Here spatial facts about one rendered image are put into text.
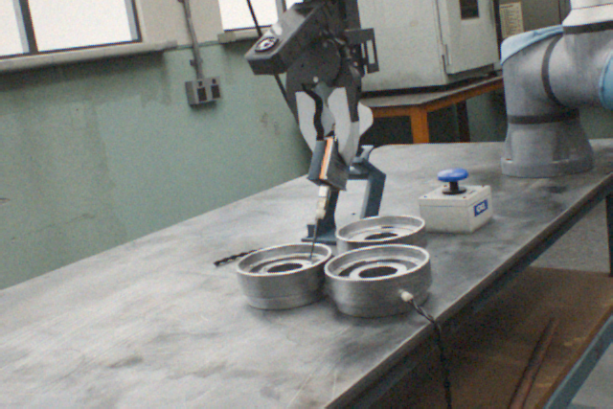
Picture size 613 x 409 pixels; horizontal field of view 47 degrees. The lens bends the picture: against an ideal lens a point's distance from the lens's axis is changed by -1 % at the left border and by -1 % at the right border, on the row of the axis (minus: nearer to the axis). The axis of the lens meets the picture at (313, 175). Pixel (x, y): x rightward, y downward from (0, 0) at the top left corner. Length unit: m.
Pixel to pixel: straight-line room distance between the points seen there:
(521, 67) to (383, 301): 0.60
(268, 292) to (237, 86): 2.25
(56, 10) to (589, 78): 1.89
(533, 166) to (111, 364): 0.74
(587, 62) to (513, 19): 3.62
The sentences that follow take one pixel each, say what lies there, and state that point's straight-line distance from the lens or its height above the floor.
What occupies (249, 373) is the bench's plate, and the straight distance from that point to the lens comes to 0.62.
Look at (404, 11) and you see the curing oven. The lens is 3.07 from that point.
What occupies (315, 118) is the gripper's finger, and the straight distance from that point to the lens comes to 0.82.
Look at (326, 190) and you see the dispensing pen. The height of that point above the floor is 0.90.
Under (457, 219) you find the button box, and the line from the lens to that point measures 0.91.
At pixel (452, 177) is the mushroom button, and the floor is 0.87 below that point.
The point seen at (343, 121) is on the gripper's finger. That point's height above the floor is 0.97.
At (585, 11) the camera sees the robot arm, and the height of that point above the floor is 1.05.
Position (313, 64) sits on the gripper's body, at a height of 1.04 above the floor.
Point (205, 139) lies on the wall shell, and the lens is 2.80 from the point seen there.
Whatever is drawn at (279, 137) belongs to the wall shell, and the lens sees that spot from 3.12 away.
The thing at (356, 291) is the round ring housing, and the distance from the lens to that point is 0.67.
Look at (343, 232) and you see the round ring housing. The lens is 0.86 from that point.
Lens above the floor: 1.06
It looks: 11 degrees down
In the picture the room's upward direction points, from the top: 8 degrees counter-clockwise
